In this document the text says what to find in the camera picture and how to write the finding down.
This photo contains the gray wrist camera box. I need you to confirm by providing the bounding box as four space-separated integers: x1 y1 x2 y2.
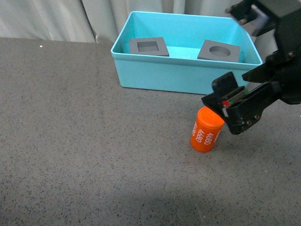
250 4 269 32

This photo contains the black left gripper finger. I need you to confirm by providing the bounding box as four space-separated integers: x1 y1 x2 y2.
202 72 251 118

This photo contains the orange cylinder with white numbers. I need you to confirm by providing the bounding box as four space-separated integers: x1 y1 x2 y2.
190 107 224 153

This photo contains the white pleated curtain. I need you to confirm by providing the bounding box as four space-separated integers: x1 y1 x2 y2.
0 0 238 43

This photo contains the gray block with square hole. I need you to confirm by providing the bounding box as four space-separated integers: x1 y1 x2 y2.
129 37 169 57

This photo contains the light blue plastic box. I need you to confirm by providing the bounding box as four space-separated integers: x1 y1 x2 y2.
111 11 262 95

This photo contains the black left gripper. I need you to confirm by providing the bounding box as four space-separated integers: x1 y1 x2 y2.
222 0 301 135

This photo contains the gray block with round hole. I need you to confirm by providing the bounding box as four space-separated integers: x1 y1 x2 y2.
198 40 241 63

